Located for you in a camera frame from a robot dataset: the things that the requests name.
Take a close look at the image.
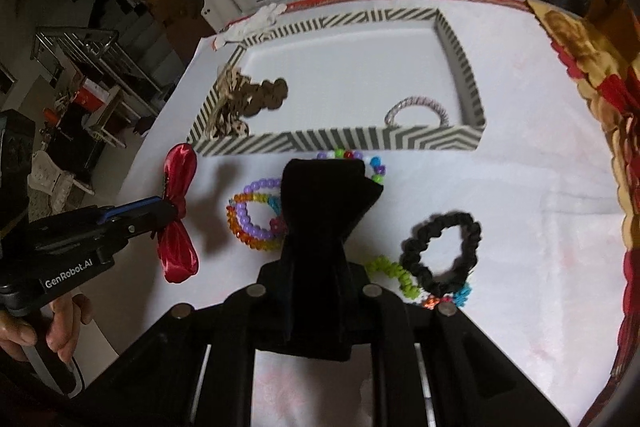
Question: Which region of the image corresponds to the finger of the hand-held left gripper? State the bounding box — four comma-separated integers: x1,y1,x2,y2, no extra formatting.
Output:
120,211,176,239
99,196,175,223

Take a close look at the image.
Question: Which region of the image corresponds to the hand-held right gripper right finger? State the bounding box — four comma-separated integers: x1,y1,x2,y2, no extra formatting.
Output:
344,262,581,427

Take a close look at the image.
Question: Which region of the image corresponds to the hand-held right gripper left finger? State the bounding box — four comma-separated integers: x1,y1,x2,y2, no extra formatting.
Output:
80,263,289,427

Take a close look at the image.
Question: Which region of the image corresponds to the red satin bow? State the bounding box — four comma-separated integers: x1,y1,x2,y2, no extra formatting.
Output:
156,144,200,284

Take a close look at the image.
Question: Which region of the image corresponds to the black velvet bow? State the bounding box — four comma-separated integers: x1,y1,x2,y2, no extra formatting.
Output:
255,158,385,362

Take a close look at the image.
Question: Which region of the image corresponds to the striped tray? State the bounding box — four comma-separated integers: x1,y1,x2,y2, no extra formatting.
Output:
186,7,487,156

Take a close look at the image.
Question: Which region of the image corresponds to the person's left hand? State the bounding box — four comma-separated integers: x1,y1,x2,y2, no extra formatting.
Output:
0,293,94,364

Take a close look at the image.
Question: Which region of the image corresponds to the white ornate chair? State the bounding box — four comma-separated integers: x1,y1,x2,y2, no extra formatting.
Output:
27,150,96,214

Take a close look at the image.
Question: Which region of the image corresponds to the black scrunchie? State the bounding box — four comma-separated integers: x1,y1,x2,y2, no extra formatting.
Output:
399,211,483,298

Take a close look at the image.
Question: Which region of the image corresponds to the red box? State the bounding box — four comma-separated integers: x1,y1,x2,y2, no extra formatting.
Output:
74,76,109,112

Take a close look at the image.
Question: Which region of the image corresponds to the beige patterned hair accessory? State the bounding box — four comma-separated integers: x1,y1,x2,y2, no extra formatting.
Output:
206,65,251,140

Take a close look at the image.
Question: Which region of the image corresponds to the white glove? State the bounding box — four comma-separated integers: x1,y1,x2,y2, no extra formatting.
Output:
212,3,289,51

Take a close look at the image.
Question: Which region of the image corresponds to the floral red-edged cloth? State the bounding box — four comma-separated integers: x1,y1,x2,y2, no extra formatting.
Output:
524,0,640,390

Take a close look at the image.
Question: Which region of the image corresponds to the green and blue bead bracelet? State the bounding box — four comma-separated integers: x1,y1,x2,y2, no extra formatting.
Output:
364,255,474,312

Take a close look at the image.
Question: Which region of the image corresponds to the rainbow crystal bead bracelet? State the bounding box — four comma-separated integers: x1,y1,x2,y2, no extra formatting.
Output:
226,177,289,253

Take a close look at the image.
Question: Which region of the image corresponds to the purple bead bracelet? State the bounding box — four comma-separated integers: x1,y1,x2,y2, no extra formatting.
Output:
237,198,286,243

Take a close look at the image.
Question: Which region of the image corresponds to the metal wire rack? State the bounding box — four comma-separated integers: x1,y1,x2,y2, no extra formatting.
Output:
32,26,167,128

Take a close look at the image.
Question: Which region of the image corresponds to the multicolour pony bead bracelet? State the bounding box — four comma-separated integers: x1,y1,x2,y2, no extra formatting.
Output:
316,148,387,186

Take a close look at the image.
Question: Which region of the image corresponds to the brown disc necklace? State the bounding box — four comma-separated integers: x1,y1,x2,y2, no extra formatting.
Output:
227,78,290,120

